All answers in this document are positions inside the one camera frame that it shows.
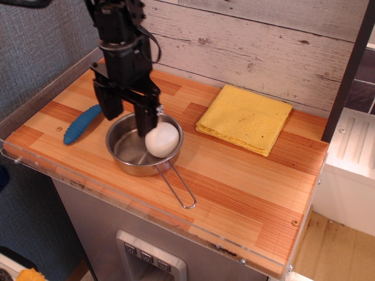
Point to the blue handled metal spoon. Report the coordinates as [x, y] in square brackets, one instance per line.
[80, 124]

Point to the stainless steel pot with handle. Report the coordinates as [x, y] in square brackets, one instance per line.
[131, 155]

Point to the white toy sink counter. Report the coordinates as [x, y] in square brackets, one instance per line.
[345, 192]

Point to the white ball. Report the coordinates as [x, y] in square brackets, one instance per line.
[162, 140]

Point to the silver toy fridge cabinet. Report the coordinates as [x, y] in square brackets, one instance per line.
[124, 245]

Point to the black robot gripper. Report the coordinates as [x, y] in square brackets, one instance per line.
[125, 76]

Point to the dark vertical post right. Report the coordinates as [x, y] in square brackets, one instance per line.
[357, 53]

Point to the folded yellow cloth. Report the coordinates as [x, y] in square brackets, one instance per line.
[245, 119]

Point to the yellow object bottom left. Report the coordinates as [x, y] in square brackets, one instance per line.
[30, 275]

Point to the clear acrylic edge guard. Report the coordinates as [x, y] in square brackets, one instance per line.
[248, 208]

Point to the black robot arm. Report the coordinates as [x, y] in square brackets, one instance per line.
[119, 22]

